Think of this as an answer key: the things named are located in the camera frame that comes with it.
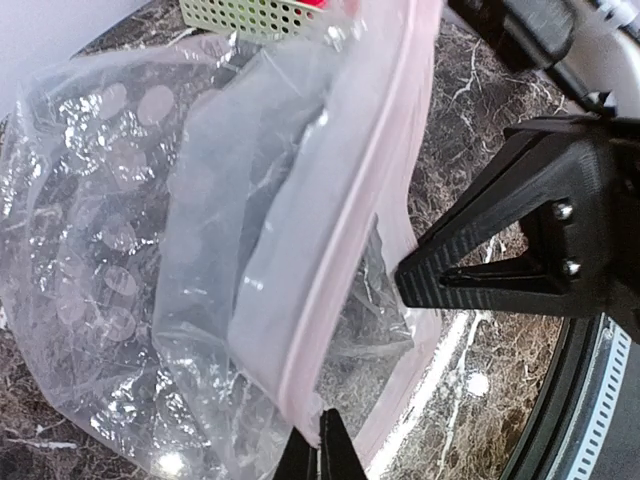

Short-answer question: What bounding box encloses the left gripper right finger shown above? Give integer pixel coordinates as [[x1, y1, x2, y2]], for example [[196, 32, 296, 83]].
[[320, 408, 367, 480]]

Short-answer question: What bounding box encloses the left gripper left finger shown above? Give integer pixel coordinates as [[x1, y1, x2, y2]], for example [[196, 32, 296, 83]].
[[272, 429, 318, 480]]

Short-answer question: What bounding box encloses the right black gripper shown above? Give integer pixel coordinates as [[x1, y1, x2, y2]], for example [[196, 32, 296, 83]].
[[395, 117, 639, 342]]

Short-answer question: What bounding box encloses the clear zip top bag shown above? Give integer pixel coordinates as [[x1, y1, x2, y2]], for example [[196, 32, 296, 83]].
[[1, 1, 441, 479]]

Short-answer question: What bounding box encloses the red toy pepper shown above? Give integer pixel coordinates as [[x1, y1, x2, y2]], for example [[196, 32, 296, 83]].
[[297, 0, 329, 10]]

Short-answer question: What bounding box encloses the green perforated plastic basket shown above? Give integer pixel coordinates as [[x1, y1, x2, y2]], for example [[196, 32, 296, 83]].
[[179, 0, 322, 38]]

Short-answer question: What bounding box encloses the white slotted cable duct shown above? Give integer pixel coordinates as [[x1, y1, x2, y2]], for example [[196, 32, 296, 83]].
[[568, 318, 631, 479]]

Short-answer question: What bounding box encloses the black front table rail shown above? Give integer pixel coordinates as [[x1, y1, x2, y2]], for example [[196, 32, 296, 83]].
[[500, 315, 603, 480]]

